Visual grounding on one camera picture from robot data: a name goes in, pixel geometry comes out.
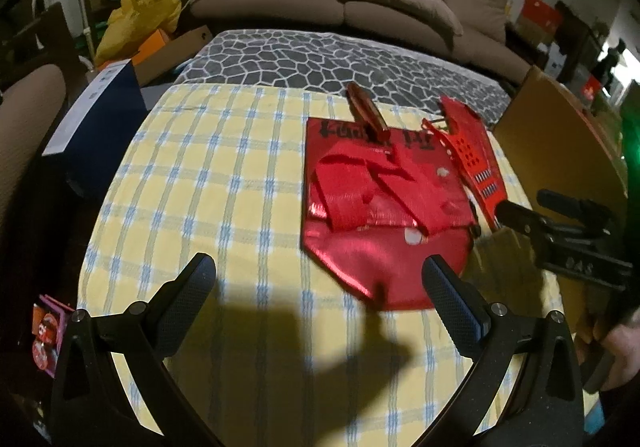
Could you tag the person's right hand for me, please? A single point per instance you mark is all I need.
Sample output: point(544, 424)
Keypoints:
point(622, 342)

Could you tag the brown cardboard box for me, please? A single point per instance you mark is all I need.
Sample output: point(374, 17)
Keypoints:
point(553, 143)

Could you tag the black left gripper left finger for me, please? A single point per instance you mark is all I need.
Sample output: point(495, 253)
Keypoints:
point(157, 327)

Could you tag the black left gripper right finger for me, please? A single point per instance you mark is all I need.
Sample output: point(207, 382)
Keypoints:
point(482, 329)

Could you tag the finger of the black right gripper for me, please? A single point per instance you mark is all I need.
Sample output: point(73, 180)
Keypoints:
point(586, 211)
point(530, 223)

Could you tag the dark blue white box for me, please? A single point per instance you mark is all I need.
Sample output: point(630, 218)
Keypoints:
point(87, 147)

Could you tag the grey stone-pattern cloth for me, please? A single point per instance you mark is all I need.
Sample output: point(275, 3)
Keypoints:
point(326, 62)

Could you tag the brown chair seat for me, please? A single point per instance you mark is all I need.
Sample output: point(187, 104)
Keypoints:
point(28, 110)

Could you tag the red gold mascara tube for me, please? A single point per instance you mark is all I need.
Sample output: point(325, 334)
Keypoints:
point(367, 111)

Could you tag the shiny red tote bag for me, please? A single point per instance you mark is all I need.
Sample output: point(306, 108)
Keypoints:
point(374, 212)

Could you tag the yellow plastic bag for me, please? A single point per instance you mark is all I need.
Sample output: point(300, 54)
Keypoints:
point(132, 23)

